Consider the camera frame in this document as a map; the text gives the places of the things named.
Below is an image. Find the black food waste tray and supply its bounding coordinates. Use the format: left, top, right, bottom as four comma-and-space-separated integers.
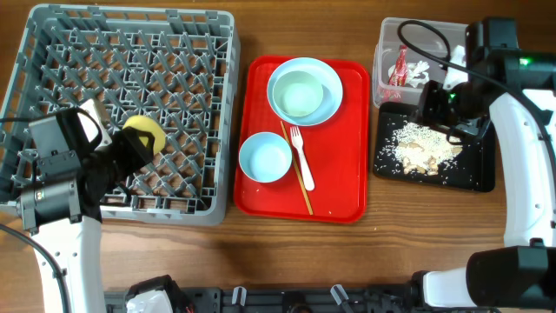
373, 103, 496, 192

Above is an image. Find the clear plastic waste bin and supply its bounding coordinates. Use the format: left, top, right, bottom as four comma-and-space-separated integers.
372, 17, 467, 108

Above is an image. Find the rice and peanut waste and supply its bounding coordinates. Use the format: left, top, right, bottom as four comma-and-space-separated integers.
379, 122, 463, 176

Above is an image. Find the grey plastic dishwasher rack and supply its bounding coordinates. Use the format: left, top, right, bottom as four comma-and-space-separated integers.
1, 4, 240, 225

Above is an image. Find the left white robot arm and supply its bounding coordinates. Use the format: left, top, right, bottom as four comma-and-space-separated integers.
19, 108, 166, 312

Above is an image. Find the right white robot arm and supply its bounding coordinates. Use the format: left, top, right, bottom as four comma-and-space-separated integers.
412, 17, 555, 310

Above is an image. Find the red plastic tray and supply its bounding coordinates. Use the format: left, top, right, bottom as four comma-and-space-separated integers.
234, 59, 370, 223

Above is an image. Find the red snack wrapper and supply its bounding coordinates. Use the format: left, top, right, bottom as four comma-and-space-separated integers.
383, 44, 408, 102

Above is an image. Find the mint green bowl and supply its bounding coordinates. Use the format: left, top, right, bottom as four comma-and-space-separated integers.
271, 70, 324, 117

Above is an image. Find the large light blue plate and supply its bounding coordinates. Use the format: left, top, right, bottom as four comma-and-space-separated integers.
267, 57, 343, 126

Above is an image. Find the light blue bowl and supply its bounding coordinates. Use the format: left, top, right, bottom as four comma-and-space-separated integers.
239, 132, 293, 183

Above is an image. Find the wooden chopstick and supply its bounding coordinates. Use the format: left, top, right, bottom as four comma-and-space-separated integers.
280, 121, 314, 216

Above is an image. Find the white plastic fork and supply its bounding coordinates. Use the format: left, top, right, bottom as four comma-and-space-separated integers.
290, 126, 315, 191

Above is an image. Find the white tissue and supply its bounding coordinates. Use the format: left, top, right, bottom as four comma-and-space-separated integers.
395, 61, 430, 88

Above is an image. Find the yellow plastic cup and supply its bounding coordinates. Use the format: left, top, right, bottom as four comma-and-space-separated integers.
123, 116, 166, 154

